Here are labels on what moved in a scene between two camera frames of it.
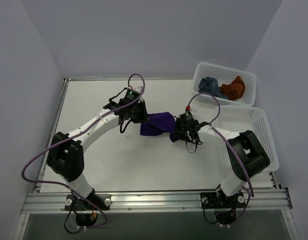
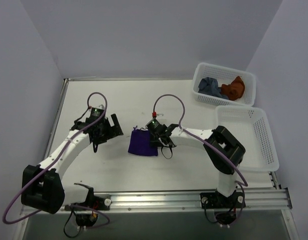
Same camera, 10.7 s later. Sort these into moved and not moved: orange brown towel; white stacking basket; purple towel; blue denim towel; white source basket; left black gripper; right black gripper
Moved: purple towel; left black gripper; right black gripper
Not moved: white source basket; orange brown towel; white stacking basket; blue denim towel
